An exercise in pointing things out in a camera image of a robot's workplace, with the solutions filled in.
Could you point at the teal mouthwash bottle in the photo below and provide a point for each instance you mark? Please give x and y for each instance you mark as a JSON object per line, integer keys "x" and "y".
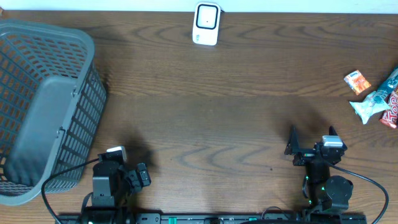
{"x": 386, "y": 88}

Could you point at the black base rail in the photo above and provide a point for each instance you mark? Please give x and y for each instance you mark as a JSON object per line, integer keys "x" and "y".
{"x": 276, "y": 217}

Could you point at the small orange tissue pack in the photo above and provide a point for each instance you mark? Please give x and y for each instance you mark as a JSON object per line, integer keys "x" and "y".
{"x": 357, "y": 82}

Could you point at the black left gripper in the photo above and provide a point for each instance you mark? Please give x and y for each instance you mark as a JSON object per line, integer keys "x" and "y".
{"x": 137, "y": 180}

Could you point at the grey plastic shopping basket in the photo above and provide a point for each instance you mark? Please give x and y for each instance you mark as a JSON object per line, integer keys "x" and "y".
{"x": 52, "y": 100}

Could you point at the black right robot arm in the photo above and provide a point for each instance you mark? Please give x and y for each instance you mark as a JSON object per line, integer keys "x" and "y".
{"x": 327, "y": 194}

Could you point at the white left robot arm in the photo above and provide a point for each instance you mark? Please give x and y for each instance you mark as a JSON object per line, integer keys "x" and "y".
{"x": 113, "y": 184}

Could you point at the white barcode scanner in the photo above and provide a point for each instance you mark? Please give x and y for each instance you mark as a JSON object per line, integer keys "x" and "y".
{"x": 206, "y": 23}

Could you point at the red Top chocolate bar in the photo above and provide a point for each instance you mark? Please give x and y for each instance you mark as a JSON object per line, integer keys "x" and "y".
{"x": 389, "y": 117}

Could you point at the mint green snack pouch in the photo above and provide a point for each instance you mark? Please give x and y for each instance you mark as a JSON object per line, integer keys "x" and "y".
{"x": 374, "y": 103}

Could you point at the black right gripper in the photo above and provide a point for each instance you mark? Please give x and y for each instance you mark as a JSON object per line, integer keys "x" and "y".
{"x": 305, "y": 155}

